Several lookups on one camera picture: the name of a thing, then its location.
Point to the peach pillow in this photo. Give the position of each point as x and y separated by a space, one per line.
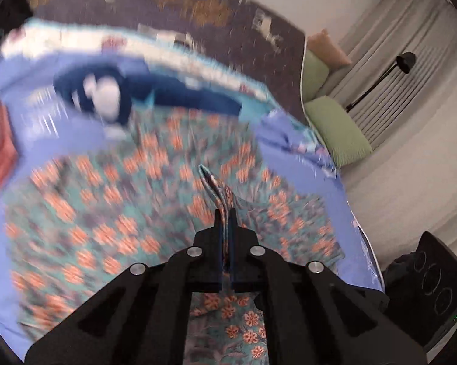
329 47

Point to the navy star print cloth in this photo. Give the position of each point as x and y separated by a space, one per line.
183 97

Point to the black floor lamp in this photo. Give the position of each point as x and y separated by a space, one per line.
405 62

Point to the teal floral garment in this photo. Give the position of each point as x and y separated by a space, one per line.
118 216

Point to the blue printed blanket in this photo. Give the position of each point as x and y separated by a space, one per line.
289 140

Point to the red cloth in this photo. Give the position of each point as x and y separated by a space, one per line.
0 152

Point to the dark deer print bedspread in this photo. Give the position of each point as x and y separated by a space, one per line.
213 26

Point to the large green pillow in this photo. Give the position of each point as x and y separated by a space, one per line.
338 129

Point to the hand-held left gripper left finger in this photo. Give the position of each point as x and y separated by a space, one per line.
215 251

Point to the small green pillow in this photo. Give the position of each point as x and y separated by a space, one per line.
313 76

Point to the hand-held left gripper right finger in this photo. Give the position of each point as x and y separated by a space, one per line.
234 251

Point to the grey curtain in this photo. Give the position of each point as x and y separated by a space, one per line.
384 26

